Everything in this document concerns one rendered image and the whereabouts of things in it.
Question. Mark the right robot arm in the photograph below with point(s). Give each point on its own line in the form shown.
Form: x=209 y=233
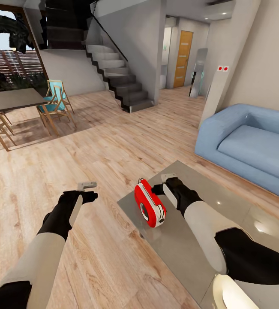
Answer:
x=229 y=249

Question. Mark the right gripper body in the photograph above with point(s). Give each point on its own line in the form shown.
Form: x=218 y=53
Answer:
x=159 y=189

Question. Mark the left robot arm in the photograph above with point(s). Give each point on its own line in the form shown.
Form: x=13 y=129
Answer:
x=28 y=284

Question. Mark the radio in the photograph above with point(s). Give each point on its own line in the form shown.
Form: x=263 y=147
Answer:
x=150 y=205

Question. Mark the door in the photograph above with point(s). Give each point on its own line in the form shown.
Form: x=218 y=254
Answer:
x=182 y=59

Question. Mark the stairs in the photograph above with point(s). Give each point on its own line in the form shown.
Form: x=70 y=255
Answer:
x=73 y=25

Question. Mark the sofa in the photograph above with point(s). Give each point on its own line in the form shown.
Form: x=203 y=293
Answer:
x=243 y=139

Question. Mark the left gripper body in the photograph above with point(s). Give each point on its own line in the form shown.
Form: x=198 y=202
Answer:
x=88 y=196

